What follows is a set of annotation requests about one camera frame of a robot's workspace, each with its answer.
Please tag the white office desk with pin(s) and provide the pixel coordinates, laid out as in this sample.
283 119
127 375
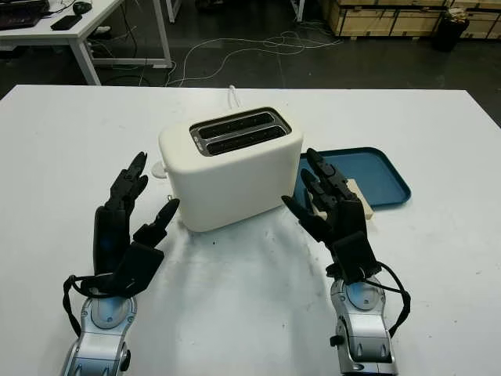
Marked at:
98 23

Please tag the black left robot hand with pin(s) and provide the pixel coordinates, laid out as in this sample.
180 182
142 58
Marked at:
111 235

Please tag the slice of bread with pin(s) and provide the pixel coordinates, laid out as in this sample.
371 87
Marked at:
366 207

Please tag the black smartphone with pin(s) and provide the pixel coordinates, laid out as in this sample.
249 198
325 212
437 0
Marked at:
66 22

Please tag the black computer mouse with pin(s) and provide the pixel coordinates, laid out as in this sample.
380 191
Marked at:
81 6

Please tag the white metal table leg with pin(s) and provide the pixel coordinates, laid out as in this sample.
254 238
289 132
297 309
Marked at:
176 9
303 8

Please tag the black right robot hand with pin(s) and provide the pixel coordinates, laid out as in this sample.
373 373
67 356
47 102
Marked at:
348 219

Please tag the blue plastic tray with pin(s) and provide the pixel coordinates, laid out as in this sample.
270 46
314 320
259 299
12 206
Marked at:
375 172

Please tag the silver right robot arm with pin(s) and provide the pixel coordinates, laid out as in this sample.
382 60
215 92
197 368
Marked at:
368 329

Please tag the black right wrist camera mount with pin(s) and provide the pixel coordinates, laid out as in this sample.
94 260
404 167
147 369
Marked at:
356 258

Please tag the stacked wooden crates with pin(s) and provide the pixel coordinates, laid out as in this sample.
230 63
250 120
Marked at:
391 17

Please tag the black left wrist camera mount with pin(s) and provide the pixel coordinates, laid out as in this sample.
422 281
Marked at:
137 266

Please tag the black waste bin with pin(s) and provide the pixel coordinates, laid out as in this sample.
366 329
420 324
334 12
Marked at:
450 33

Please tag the cream two-slot toaster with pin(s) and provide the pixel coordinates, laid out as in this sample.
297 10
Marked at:
235 188

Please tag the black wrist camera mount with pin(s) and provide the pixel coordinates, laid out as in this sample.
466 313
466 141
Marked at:
137 266
356 258

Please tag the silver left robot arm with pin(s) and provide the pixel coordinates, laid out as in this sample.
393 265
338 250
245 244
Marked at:
98 340

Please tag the white toaster lever knob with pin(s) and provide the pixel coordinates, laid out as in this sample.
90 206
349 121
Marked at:
159 170

